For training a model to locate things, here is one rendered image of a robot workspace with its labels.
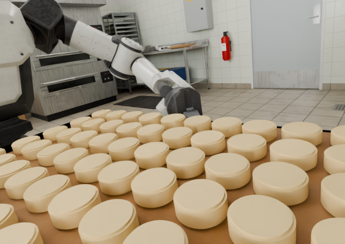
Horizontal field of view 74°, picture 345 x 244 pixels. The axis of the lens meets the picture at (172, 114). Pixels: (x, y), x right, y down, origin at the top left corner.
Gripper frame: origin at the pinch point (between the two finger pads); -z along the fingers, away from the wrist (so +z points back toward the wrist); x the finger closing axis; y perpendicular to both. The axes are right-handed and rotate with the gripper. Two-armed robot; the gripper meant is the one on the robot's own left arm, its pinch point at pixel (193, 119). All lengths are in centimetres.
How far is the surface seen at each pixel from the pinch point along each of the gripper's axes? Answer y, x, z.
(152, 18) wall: 40, 84, 521
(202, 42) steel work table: 119, 14, 412
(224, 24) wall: 154, 39, 380
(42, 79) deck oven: -171, -4, 365
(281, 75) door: 216, -58, 308
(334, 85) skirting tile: 260, -74, 248
